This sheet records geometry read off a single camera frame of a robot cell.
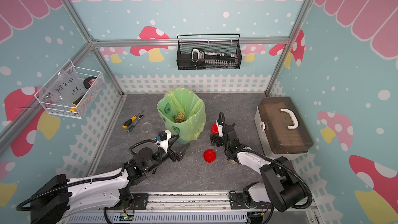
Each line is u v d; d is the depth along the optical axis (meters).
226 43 0.89
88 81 0.80
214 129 0.85
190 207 0.73
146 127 0.94
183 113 0.96
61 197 0.41
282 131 0.83
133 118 1.04
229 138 0.68
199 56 0.89
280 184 0.43
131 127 1.00
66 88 0.68
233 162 0.83
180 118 0.93
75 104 0.63
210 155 0.88
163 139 0.63
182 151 0.68
